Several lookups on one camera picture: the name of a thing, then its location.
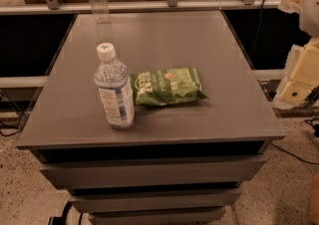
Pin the grey drawer cabinet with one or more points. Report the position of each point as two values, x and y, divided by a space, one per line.
175 164

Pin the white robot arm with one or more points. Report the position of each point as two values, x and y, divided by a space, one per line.
308 12

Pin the water bottle with white cap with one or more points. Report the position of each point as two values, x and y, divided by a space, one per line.
114 85

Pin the green jalapeno chip bag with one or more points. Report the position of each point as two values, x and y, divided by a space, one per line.
167 87

